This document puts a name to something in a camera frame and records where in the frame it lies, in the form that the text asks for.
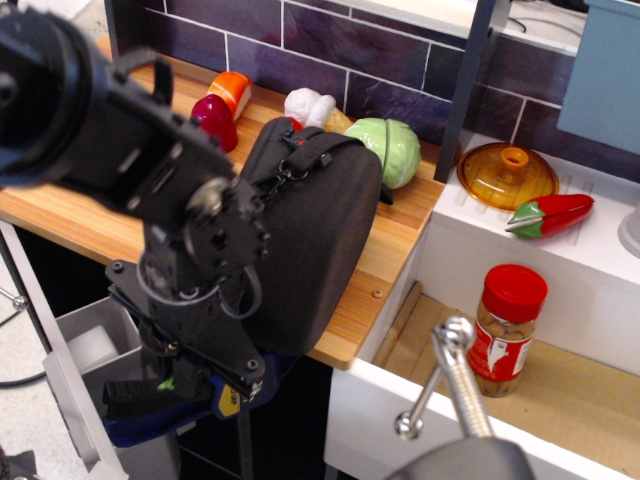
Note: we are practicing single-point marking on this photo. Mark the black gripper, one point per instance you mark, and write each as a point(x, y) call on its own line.
point(187, 335)

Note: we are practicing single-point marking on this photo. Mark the green zipper pull tab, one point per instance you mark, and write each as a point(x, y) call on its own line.
point(167, 385)

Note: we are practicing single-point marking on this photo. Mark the black zipper bag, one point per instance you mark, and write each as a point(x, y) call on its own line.
point(320, 192)

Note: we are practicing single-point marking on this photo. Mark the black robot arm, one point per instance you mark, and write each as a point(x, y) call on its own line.
point(106, 129)

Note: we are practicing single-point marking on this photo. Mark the blue yellow bar clamp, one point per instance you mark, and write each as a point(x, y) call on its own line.
point(131, 420)

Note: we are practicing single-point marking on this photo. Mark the grey plastic bin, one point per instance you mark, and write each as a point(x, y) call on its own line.
point(90, 346)

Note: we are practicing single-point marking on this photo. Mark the dark red toy vegetable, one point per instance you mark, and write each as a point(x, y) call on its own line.
point(215, 118)

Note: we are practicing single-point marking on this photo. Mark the red toy tomato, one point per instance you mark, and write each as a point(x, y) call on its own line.
point(296, 125)

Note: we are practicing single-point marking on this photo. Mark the orange white toy sushi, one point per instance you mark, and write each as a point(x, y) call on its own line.
point(234, 88)

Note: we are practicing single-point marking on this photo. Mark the white toy garlic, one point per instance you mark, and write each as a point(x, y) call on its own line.
point(308, 107)

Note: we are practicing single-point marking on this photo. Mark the yellow toy food piece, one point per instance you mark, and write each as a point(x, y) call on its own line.
point(338, 122)

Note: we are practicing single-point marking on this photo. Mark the green toy cabbage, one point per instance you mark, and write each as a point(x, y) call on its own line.
point(395, 144)

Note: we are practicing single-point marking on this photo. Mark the red lid peanut jar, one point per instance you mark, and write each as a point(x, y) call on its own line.
point(511, 302)

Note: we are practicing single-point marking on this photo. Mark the orange transparent pot lid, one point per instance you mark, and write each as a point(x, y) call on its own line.
point(503, 176)

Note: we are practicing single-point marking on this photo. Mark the red toy chili pepper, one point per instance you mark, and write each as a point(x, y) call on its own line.
point(546, 216)

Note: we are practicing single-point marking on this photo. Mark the dark grey shelf post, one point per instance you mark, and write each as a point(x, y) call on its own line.
point(489, 21)

